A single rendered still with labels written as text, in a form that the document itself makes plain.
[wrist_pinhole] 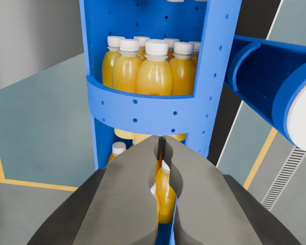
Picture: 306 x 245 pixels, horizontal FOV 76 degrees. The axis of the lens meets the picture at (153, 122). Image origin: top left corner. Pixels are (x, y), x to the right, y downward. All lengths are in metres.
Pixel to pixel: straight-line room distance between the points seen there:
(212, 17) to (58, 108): 1.63
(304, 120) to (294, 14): 1.20
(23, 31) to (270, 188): 2.39
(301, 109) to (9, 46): 0.75
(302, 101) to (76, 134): 1.66
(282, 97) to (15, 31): 0.72
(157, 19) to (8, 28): 0.35
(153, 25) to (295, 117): 0.45
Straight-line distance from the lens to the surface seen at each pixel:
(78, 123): 1.83
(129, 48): 0.40
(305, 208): 2.94
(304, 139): 0.71
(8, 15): 0.60
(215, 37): 0.32
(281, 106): 0.67
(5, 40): 0.59
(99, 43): 0.49
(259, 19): 1.52
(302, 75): 0.66
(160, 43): 0.35
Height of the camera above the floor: 1.52
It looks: 63 degrees down
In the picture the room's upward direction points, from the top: 180 degrees counter-clockwise
